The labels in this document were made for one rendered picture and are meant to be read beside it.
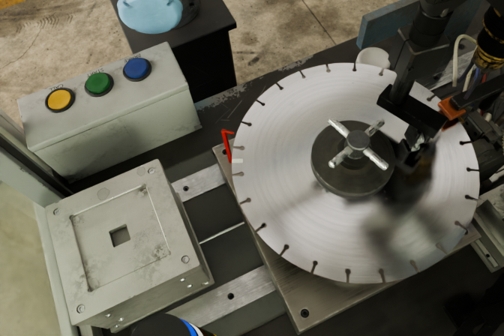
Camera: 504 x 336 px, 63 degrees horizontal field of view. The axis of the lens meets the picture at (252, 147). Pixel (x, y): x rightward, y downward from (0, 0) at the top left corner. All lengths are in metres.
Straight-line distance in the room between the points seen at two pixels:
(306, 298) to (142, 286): 0.22
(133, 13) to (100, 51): 1.31
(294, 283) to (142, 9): 0.53
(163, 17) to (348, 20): 1.37
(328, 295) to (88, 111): 0.48
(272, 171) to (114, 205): 0.24
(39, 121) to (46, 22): 1.62
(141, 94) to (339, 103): 0.33
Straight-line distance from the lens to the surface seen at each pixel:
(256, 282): 0.72
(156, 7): 0.80
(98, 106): 0.75
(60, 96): 0.79
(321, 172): 0.56
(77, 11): 2.36
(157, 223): 0.62
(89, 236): 0.65
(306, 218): 0.54
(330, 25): 2.04
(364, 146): 0.53
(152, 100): 0.73
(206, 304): 0.72
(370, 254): 0.54
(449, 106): 0.64
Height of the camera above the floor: 1.47
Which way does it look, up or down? 62 degrees down
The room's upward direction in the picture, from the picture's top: 8 degrees counter-clockwise
